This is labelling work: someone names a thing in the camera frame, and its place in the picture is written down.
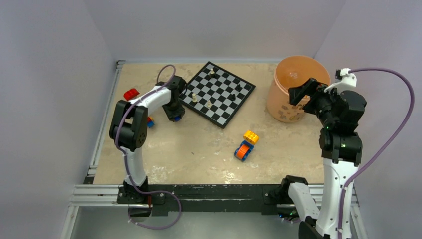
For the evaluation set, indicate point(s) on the clear plastic bottle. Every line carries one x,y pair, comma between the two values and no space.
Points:
292,75

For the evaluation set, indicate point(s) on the yellow toy block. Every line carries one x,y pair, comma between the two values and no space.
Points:
251,137

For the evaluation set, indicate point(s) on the black white chessboard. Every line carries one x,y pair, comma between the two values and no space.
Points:
216,90

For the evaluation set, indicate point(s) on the red toy block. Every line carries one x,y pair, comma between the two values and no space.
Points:
130,94

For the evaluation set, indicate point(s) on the orange plastic bin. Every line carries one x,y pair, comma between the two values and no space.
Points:
277,102

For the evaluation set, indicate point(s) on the black chess piece right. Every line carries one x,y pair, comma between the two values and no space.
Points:
238,87

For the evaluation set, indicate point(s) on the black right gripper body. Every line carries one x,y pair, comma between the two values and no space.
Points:
322,104

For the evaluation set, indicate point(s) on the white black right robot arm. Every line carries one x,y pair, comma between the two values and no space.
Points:
341,153

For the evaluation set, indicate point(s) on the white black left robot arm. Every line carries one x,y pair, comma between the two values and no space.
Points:
129,128

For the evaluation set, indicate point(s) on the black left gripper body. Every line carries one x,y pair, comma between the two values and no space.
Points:
174,104

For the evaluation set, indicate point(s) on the black chess piece middle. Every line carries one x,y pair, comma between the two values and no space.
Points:
232,97

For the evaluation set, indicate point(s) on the orange blue toy car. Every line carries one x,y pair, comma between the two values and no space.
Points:
243,151

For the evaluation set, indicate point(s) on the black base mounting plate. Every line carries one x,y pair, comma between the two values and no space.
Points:
266,199

